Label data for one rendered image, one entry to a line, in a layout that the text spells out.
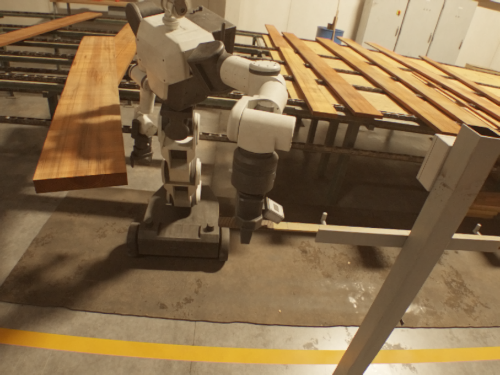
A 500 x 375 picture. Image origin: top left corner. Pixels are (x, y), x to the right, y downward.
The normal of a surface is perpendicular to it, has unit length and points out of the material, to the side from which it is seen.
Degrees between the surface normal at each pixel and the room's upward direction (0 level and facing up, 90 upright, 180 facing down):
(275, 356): 0
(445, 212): 90
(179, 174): 110
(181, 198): 41
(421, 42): 90
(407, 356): 0
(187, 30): 18
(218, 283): 0
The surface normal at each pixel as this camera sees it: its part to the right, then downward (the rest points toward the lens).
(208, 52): -0.37, -0.56
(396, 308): 0.04, 0.55
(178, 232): 0.12, -0.83
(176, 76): -0.03, 0.72
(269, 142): -0.18, 0.52
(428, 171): -0.99, -0.09
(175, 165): 0.15, -0.37
